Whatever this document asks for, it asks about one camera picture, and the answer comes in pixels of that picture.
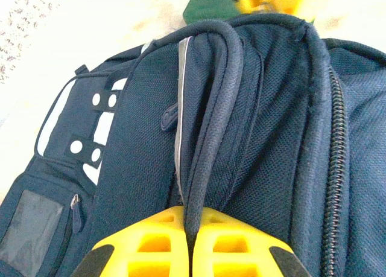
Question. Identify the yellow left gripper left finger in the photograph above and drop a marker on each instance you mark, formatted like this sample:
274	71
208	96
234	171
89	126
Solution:
144	247

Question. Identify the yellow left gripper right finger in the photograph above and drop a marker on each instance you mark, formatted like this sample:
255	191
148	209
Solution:
241	247

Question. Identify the navy blue backpack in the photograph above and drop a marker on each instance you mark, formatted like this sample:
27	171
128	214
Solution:
241	123

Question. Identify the small green box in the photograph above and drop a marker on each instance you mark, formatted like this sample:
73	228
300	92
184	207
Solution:
211	5

